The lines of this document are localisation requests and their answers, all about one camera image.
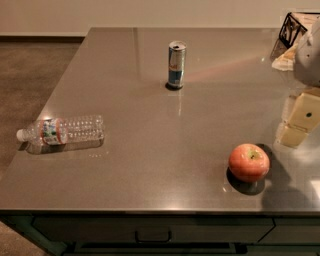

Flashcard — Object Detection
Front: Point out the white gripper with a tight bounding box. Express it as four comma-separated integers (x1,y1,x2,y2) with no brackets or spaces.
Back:
279,19,320,148

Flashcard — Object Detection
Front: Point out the clear plastic water bottle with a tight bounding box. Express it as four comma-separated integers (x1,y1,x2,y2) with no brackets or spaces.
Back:
16,115,104,146

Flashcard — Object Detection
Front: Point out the red apple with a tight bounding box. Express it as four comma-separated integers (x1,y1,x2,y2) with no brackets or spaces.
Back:
228,144,270,183

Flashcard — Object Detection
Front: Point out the blue silver energy drink can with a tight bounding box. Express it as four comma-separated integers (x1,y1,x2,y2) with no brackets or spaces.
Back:
167,41,187,89

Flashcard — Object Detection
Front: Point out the grey cabinet drawer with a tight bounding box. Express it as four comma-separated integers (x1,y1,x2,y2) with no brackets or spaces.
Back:
33,216,273,243

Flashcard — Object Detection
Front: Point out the black wire basket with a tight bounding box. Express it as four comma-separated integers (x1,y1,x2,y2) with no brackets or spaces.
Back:
279,12,320,49

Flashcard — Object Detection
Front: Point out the black drawer handle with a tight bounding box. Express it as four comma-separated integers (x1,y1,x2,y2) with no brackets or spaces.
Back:
135,230,172,243

